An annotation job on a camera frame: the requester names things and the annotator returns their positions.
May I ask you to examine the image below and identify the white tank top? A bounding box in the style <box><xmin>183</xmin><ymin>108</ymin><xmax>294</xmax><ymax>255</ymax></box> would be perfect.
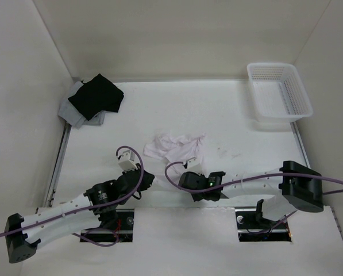
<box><xmin>143</xmin><ymin>133</ymin><xmax>206</xmax><ymax>191</ymax></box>

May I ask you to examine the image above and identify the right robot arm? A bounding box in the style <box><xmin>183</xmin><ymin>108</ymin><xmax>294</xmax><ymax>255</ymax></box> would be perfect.
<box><xmin>178</xmin><ymin>161</ymin><xmax>323</xmax><ymax>228</ymax></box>

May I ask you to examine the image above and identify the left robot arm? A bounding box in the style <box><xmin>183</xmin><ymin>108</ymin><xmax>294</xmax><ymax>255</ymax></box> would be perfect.
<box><xmin>4</xmin><ymin>169</ymin><xmax>155</xmax><ymax>263</ymax></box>

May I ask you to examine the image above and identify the folded grey tank top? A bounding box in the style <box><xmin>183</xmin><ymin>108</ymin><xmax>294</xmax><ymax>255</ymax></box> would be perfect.
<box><xmin>58</xmin><ymin>82</ymin><xmax>106</xmax><ymax>129</ymax></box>

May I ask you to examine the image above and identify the folded black tank top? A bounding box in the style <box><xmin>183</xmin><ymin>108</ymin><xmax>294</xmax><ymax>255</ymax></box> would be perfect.
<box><xmin>68</xmin><ymin>74</ymin><xmax>124</xmax><ymax>121</ymax></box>

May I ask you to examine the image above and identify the white plastic basket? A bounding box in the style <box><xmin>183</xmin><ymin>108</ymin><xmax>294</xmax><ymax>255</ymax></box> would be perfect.
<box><xmin>246</xmin><ymin>63</ymin><xmax>313</xmax><ymax>124</ymax></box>

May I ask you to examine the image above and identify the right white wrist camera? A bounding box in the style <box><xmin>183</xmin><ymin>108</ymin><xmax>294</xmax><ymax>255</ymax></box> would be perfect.
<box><xmin>184</xmin><ymin>157</ymin><xmax>203</xmax><ymax>174</ymax></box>

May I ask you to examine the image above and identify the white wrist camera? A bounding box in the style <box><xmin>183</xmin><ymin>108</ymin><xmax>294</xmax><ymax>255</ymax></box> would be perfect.
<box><xmin>184</xmin><ymin>157</ymin><xmax>203</xmax><ymax>174</ymax></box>
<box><xmin>118</xmin><ymin>149</ymin><xmax>137</xmax><ymax>173</ymax></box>

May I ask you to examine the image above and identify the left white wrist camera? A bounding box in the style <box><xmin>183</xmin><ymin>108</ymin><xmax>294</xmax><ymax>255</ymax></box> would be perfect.
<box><xmin>118</xmin><ymin>149</ymin><xmax>137</xmax><ymax>173</ymax></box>

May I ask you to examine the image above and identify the left metal table rail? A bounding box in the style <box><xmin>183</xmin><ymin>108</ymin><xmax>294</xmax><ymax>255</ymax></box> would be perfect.
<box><xmin>43</xmin><ymin>123</ymin><xmax>71</xmax><ymax>208</ymax></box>

